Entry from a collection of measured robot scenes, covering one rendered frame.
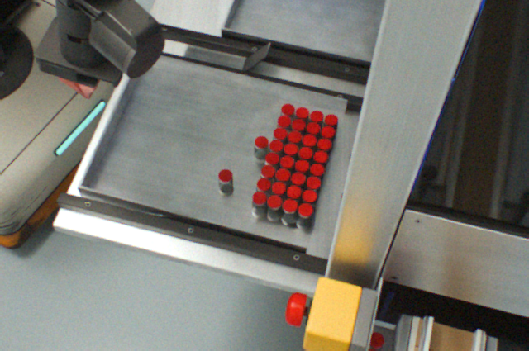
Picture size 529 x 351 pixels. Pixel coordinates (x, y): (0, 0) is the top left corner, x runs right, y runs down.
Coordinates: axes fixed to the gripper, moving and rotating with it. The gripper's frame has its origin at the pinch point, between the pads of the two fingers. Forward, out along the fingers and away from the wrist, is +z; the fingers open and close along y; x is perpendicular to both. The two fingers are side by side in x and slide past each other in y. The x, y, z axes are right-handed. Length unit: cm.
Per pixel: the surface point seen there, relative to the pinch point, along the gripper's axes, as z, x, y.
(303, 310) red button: 3.6, -18.2, 34.1
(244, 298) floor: 105, 19, 30
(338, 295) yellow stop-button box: 0.7, -16.1, 37.3
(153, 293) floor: 108, 14, 8
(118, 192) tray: 20.0, -3.0, 5.0
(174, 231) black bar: 17.0, -7.6, 15.1
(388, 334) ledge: 15, -14, 47
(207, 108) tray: 18.7, 14.8, 13.0
